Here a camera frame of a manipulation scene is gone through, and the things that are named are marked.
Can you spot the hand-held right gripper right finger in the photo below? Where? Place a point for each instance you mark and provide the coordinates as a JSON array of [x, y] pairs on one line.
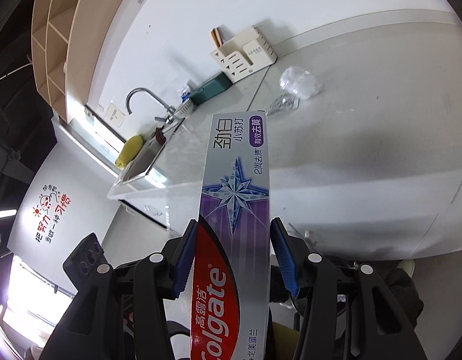
[[285, 262]]

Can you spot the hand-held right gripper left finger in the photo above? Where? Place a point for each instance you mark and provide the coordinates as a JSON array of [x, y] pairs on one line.
[[184, 262]]

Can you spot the toothpaste box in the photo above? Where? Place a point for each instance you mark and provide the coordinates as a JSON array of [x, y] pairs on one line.
[[234, 195]]

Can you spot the bright window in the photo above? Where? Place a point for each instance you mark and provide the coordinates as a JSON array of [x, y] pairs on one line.
[[25, 288]]

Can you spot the white kitchen cabinet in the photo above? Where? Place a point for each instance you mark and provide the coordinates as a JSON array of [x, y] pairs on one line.
[[366, 213]]

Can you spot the steel kitchen sink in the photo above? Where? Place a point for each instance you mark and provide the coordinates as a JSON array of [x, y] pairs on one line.
[[141, 165]]

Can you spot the yellow sponge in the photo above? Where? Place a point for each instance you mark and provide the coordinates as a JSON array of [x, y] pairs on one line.
[[130, 150]]

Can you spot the person's beige shoe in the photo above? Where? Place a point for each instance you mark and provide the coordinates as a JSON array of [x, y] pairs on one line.
[[407, 264]]

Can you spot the person's right leg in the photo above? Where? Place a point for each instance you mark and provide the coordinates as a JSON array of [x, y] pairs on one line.
[[407, 296]]

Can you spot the brown brush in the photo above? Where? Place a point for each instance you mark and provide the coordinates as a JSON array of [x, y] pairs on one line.
[[158, 137]]

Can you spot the chrome kitchen faucet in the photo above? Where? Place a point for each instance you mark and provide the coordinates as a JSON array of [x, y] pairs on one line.
[[158, 99]]

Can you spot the small printed packet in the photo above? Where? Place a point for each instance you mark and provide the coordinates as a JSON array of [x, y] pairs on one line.
[[184, 90]]

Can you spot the green plastic box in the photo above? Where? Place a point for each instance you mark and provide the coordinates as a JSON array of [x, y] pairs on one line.
[[210, 88]]

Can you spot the crumpled clear plastic bag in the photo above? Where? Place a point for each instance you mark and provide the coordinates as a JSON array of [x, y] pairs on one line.
[[300, 82]]

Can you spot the beige utensil holder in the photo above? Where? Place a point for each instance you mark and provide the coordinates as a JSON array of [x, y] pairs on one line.
[[249, 54]]

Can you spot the wall poster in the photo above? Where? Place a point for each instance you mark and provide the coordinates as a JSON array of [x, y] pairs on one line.
[[51, 217]]

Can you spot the window with metal frame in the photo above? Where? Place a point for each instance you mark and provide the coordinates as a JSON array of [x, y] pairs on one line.
[[88, 142]]

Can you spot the wooden wall shelf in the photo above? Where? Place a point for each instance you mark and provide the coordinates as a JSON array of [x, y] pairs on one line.
[[66, 26]]

